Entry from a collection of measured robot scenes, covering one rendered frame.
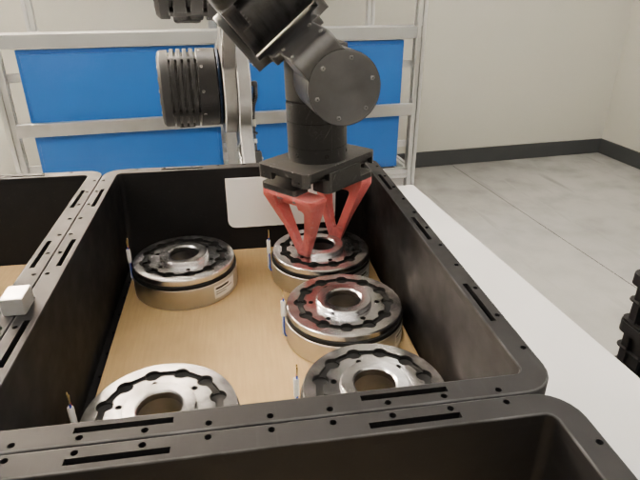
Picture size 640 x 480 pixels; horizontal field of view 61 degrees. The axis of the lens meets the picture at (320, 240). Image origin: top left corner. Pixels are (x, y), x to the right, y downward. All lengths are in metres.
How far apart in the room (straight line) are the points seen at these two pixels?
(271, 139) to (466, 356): 2.06
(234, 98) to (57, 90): 1.18
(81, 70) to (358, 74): 1.95
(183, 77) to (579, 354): 0.97
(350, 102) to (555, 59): 3.54
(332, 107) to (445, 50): 3.11
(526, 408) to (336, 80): 0.26
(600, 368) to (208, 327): 0.47
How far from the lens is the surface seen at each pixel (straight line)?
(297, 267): 0.53
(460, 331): 0.38
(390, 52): 2.44
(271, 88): 2.33
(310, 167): 0.50
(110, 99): 2.32
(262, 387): 0.44
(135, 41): 2.28
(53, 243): 0.47
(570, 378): 0.71
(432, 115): 3.57
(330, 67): 0.42
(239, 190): 0.61
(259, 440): 0.26
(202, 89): 1.28
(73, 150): 2.39
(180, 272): 0.54
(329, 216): 0.58
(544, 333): 0.77
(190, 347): 0.49
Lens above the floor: 1.12
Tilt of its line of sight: 26 degrees down
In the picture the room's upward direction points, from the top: straight up
